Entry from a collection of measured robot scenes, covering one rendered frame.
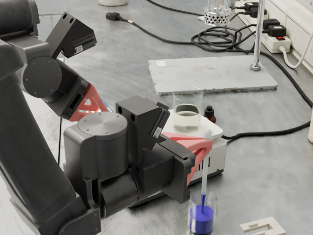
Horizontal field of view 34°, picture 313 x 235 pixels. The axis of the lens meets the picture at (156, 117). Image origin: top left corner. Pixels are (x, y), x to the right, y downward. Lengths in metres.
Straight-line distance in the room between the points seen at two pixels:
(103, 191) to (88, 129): 0.08
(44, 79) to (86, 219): 0.21
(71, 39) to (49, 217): 0.32
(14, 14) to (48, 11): 2.61
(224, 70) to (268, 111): 0.22
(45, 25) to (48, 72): 2.68
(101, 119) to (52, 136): 0.48
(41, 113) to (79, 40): 0.40
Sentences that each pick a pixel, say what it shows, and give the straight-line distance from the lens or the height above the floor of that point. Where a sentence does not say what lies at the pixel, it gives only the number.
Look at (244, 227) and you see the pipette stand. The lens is 0.65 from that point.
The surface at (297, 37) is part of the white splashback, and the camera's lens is 1.48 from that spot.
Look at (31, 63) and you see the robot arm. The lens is 0.69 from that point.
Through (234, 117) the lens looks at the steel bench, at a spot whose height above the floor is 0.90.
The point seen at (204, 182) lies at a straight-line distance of 0.78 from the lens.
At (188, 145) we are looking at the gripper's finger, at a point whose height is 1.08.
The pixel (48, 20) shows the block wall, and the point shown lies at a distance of 3.38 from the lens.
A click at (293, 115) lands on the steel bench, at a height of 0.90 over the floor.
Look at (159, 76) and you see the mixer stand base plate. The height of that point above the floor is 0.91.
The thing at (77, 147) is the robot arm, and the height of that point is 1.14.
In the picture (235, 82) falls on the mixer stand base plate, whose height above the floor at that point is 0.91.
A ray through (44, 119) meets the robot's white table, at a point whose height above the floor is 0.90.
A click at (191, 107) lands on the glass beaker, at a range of 0.86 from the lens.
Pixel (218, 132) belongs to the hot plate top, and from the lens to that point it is 0.91.
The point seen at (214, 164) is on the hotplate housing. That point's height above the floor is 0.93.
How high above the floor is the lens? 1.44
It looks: 29 degrees down
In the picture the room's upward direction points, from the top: straight up
